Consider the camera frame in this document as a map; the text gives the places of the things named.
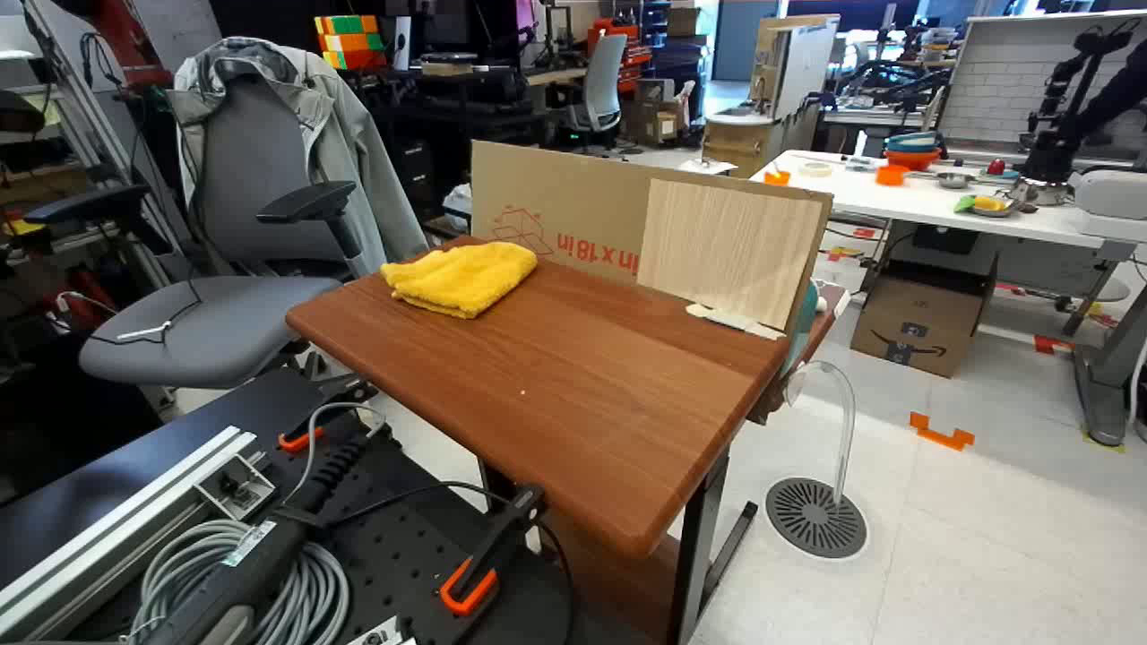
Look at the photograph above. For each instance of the yellow terry towel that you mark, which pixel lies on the yellow terry towel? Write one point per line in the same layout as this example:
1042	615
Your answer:
459	280

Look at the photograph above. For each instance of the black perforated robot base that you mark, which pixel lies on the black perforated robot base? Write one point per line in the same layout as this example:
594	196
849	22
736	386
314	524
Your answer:
363	573

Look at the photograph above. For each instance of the brown wooden table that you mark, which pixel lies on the brown wooden table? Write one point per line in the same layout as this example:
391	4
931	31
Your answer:
615	398

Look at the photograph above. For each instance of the cardboard panel with red print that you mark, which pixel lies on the cardboard panel with red print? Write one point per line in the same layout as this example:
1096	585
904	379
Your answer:
566	210

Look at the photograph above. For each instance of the grey jacket on chair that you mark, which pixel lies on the grey jacket on chair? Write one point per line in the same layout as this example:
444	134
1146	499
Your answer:
326	118

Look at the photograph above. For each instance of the white office chair background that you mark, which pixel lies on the white office chair background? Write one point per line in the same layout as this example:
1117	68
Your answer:
600	97

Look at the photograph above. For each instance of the black clamp with orange tip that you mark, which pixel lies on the black clamp with orange tip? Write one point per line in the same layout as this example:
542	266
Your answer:
479	573

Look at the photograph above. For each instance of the grey office chair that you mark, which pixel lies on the grey office chair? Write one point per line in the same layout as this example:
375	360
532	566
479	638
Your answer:
277	239

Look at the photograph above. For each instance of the white floor fan stand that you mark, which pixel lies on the white floor fan stand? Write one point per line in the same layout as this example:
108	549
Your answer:
820	517

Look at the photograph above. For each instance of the cardboard box with drone print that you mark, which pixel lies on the cardboard box with drone print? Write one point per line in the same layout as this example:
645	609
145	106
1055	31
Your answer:
919	325

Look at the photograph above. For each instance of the colourful block cube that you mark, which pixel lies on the colourful block cube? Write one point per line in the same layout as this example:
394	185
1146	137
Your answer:
354	42

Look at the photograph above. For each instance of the white work table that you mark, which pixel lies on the white work table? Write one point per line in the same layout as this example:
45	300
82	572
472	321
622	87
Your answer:
1055	248

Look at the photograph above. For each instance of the black clamp orange handle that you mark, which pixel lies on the black clamp orange handle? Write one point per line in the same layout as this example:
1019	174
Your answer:
326	450

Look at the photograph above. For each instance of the orange bracket on floor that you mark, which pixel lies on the orange bracket on floor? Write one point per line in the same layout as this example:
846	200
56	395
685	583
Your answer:
946	440

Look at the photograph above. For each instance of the silver aluminium rail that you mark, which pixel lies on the silver aluminium rail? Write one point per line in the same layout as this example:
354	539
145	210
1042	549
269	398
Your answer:
90	566

